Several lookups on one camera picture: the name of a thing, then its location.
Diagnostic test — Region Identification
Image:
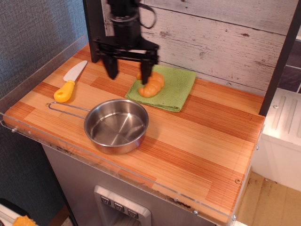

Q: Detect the green folded cloth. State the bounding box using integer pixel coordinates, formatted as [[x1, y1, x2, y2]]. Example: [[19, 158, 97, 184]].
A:
[[125, 65, 196, 112]]

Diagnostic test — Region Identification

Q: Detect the silver dispenser button panel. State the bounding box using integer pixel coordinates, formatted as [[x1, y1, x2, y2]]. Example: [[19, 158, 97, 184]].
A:
[[94, 185, 152, 226]]

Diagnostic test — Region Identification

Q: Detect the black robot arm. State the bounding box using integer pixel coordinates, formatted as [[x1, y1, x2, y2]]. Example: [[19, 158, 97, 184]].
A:
[[95, 0, 159, 85]]

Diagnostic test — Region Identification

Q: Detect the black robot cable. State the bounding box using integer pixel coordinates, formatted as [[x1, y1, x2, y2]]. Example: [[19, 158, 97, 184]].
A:
[[138, 2, 158, 30]]

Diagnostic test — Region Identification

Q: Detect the toy knife yellow handle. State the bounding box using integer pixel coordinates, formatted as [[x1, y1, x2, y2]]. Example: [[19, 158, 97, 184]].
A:
[[54, 60, 88, 103]]

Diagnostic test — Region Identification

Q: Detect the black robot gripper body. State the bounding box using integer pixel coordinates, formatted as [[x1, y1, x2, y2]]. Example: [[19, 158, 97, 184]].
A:
[[94, 20, 159, 63]]

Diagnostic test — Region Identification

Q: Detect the stainless steel pot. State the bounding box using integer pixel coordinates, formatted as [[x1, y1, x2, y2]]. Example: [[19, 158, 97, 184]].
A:
[[48, 99, 150, 155]]

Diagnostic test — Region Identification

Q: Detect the grey toy kitchen cabinet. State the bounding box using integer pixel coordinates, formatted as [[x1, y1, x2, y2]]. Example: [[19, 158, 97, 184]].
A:
[[43, 145, 212, 226]]

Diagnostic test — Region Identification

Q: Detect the orange object bottom left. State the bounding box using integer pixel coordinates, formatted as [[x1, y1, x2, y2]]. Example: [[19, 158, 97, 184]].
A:
[[12, 216, 37, 226]]

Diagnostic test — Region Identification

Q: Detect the dark vertical post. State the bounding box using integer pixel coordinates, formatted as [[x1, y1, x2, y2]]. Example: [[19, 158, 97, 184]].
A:
[[83, 0, 105, 63], [259, 0, 301, 116]]

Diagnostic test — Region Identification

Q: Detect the dark left vertical post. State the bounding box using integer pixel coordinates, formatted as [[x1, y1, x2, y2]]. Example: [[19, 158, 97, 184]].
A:
[[83, 0, 105, 63]]

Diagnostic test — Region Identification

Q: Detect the orange toy croissant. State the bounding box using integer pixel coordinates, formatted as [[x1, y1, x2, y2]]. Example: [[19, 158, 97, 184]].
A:
[[138, 72, 165, 98]]

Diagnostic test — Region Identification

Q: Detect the white cabinet at right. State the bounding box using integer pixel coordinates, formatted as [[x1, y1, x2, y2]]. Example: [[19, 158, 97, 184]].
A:
[[252, 89, 301, 191]]

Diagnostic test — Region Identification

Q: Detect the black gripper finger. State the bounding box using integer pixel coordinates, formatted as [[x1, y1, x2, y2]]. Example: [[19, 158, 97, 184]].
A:
[[102, 56, 119, 80], [141, 59, 155, 84]]

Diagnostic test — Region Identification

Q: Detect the dark right vertical post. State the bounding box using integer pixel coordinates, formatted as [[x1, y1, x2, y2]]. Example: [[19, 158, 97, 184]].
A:
[[259, 0, 301, 116]]

